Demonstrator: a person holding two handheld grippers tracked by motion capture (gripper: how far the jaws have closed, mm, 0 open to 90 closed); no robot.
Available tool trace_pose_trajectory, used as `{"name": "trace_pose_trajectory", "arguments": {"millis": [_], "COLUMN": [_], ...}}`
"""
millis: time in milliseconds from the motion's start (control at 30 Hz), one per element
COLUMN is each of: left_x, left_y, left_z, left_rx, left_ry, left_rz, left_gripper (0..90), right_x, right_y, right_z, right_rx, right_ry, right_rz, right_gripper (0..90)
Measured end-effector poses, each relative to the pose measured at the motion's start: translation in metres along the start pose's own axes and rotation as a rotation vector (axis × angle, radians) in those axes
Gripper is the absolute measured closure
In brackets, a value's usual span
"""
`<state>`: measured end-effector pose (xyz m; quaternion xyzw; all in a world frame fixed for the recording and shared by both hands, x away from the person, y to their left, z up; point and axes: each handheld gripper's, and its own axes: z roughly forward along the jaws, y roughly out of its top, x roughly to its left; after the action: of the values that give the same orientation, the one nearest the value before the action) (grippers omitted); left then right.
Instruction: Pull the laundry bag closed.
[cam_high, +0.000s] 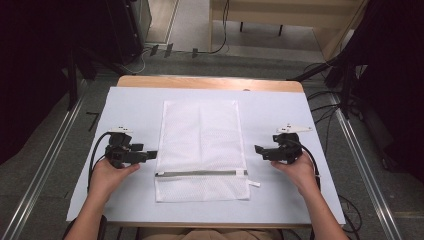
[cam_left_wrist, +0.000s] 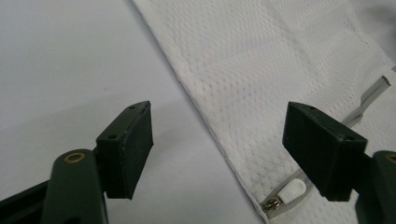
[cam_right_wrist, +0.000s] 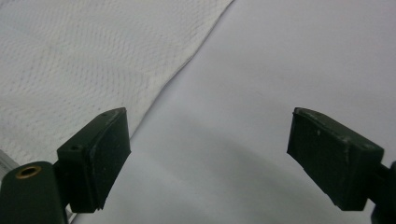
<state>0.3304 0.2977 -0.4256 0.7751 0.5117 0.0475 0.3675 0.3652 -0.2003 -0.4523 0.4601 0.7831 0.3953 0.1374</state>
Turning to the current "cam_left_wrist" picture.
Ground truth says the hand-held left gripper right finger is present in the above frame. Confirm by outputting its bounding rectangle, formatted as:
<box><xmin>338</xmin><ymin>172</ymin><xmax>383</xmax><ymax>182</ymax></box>
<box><xmin>282</xmin><ymin>101</ymin><xmax>369</xmax><ymax>203</ymax></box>

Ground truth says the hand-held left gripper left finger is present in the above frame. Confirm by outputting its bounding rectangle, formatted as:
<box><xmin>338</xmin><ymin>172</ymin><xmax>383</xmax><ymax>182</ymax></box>
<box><xmin>95</xmin><ymin>100</ymin><xmax>155</xmax><ymax>201</ymax></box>

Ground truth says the white mesh garment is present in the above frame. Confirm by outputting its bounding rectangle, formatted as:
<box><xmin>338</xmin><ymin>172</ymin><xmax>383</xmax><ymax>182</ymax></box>
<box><xmin>132</xmin><ymin>0</ymin><xmax>396</xmax><ymax>224</ymax></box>

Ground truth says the white zipper pull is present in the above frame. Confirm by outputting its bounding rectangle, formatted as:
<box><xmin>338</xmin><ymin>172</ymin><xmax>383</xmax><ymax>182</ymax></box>
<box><xmin>262</xmin><ymin>179</ymin><xmax>307</xmax><ymax>213</ymax></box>

